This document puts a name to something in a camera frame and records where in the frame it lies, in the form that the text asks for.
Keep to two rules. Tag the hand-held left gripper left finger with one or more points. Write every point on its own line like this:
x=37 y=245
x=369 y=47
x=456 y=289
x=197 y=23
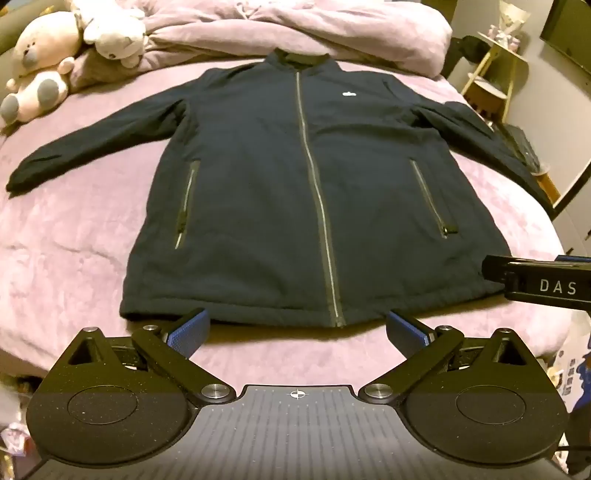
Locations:
x=188 y=328

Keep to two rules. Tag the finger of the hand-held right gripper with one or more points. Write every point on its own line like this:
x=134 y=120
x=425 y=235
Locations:
x=495 y=266

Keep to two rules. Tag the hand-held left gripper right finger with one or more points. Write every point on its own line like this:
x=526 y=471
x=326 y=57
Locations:
x=405 y=330

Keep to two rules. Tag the dark navy zip jacket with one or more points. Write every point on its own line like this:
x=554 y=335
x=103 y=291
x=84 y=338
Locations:
x=277 y=184

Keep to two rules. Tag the black case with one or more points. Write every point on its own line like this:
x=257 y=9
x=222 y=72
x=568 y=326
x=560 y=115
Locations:
x=521 y=143

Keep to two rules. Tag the yellow shelf stand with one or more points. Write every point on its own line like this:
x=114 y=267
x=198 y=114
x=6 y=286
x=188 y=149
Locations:
x=485 y=97

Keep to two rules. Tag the dark clothing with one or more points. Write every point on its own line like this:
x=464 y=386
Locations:
x=466 y=50

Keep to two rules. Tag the white paper decoration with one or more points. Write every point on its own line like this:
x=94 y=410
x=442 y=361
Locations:
x=510 y=14

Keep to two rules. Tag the pink fleece blanket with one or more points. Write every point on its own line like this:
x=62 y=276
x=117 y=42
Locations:
x=369 y=32

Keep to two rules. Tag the grey pillow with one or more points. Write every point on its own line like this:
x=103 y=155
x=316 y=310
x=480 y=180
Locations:
x=92 y=71

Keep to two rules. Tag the white plush toy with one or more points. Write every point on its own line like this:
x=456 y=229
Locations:
x=115 y=37

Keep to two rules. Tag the cream teddy bear grey paws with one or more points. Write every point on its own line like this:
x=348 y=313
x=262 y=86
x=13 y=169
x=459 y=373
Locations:
x=41 y=46

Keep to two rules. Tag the black wall screen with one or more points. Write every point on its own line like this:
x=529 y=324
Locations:
x=572 y=32

